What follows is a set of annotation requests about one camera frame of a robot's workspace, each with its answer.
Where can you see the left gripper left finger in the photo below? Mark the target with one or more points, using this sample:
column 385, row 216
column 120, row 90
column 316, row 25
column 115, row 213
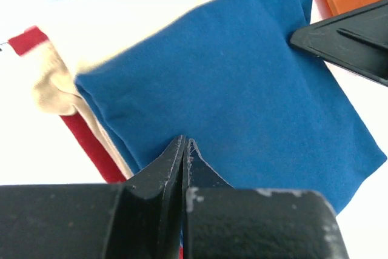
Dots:
column 140, row 218

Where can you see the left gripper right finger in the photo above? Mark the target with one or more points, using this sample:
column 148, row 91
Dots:
column 223, row 222

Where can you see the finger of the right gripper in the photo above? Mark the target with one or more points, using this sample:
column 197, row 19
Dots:
column 355, row 41

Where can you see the blue t shirt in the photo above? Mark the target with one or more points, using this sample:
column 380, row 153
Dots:
column 262, row 114

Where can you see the beige folded t shirt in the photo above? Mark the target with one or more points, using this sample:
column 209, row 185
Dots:
column 85, row 33

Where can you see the red folded t shirt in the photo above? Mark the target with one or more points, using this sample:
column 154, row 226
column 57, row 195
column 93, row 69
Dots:
column 91, row 146

